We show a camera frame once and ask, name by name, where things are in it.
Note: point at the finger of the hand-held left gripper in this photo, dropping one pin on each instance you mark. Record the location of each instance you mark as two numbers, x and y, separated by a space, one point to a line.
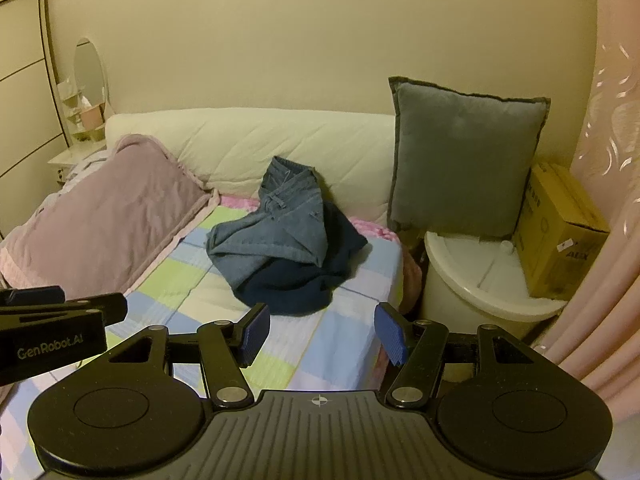
30 296
112 307

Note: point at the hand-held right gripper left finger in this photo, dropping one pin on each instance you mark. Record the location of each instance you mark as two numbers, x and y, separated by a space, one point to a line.
252 334

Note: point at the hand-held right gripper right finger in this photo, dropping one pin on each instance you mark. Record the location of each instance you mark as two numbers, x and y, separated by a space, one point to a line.
391 332

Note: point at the blue denim jeans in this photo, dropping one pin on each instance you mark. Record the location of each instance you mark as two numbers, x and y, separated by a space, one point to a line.
290 215

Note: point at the dark navy garment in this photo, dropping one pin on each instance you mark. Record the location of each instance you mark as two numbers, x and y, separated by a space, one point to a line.
295 287

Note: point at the checkered pastel bed sheet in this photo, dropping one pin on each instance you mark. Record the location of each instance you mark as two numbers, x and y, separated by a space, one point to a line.
170 280

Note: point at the white lidded laundry bin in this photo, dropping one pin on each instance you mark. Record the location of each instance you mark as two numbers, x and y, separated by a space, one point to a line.
465 270

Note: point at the mauve pillow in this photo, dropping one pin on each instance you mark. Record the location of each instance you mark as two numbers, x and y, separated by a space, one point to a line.
110 210

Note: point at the grey striped pillow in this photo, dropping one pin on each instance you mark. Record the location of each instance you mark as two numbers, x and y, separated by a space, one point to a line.
75 172

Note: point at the white dressing table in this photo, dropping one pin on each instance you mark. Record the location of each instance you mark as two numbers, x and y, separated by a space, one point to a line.
75 157

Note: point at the grey square cushion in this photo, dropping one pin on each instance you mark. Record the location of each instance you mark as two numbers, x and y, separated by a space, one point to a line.
460 160

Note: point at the yellow cardboard box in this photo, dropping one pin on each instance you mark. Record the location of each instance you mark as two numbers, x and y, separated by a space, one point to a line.
555 240

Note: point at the small pink box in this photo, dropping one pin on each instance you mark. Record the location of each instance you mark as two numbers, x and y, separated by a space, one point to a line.
92 117

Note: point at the white padded headboard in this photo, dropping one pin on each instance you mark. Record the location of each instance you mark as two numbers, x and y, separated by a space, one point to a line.
225 145

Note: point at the cream wardrobe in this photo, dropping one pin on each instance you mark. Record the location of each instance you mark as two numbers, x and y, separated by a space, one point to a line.
25 100

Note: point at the oval vanity mirror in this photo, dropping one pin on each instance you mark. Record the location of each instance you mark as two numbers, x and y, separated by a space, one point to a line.
90 70

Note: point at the pink patterned curtain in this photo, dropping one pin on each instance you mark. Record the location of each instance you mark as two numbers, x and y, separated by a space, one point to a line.
615 160

